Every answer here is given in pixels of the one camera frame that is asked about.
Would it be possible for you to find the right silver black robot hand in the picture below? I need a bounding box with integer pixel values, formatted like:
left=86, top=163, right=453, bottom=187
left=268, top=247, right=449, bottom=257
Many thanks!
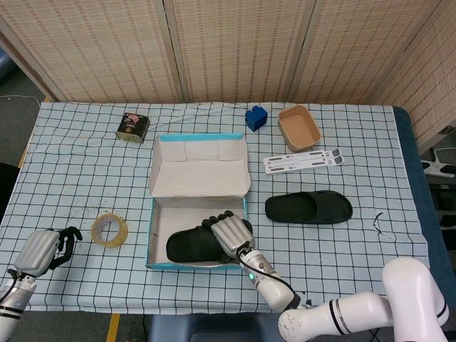
left=201, top=209, right=257, bottom=263

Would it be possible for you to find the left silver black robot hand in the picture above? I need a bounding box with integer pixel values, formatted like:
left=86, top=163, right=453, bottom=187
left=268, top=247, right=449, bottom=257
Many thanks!
left=13, top=225, right=83, bottom=277

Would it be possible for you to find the black rubber slipper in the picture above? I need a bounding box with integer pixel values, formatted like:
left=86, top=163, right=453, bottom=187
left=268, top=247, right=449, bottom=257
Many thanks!
left=165, top=219, right=254, bottom=266
left=264, top=190, right=353, bottom=224

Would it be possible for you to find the teal white cardboard shoe box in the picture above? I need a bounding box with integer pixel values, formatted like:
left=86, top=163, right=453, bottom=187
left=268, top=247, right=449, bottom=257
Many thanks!
left=145, top=133, right=252, bottom=271

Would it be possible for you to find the yellowish packing tape roll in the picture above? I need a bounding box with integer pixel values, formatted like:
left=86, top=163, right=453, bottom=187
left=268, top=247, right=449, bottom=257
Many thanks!
left=90, top=214, right=130, bottom=249

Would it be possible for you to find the light blue checked tablecloth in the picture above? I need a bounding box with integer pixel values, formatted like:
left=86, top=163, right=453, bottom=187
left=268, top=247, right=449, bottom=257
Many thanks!
left=0, top=101, right=442, bottom=316

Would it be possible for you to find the blue grey chair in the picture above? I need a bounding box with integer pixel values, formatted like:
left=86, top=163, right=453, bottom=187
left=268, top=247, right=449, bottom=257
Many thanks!
left=147, top=313, right=286, bottom=342

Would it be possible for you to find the white perforated flat strip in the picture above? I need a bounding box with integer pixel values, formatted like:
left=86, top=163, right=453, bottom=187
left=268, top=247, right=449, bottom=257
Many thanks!
left=262, top=148, right=342, bottom=167
left=264, top=154, right=346, bottom=175

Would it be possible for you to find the blue toy block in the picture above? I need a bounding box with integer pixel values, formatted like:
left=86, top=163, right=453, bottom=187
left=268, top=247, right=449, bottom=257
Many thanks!
left=244, top=105, right=269, bottom=133

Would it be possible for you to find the brown paper food tray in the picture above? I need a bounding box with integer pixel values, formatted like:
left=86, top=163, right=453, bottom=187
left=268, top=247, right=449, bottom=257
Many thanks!
left=277, top=105, right=321, bottom=153

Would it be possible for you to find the black food tin can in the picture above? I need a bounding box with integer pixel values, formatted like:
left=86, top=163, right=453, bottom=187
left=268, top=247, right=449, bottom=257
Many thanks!
left=115, top=113, right=150, bottom=144

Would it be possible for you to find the beige woven folding screen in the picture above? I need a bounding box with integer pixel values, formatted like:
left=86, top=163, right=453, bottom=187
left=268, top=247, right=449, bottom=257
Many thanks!
left=0, top=0, right=456, bottom=154

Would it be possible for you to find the white floor stand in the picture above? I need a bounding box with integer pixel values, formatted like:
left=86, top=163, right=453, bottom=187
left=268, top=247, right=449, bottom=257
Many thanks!
left=420, top=145, right=456, bottom=179

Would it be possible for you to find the white floor cable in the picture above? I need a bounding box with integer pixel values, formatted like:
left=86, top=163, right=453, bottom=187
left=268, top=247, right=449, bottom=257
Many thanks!
left=0, top=95, right=41, bottom=108

